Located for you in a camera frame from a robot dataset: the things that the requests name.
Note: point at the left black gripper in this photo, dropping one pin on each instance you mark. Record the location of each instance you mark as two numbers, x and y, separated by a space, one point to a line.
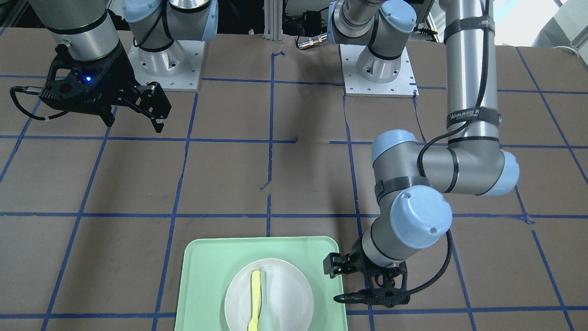
356 265

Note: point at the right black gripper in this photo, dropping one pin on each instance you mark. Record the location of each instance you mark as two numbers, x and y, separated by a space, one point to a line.
111 78

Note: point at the white round plate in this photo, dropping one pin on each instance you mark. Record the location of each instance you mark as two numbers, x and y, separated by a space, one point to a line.
292 301

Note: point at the yellow plastic fork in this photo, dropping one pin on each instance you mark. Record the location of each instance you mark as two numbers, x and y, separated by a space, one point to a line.
255 300

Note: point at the pale green plastic spoon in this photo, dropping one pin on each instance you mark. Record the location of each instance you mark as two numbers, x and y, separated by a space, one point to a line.
266 318

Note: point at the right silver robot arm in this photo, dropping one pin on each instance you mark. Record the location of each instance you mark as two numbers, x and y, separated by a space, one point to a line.
87 29

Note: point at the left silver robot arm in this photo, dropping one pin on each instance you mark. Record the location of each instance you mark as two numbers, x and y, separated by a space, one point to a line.
410 181

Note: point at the light green plastic tray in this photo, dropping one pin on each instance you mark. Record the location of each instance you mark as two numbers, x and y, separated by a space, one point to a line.
209 266

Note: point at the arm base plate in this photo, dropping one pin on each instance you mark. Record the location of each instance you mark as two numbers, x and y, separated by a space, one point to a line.
366 75
179 68

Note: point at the aluminium frame post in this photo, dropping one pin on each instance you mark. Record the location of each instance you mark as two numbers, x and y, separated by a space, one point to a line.
273 11

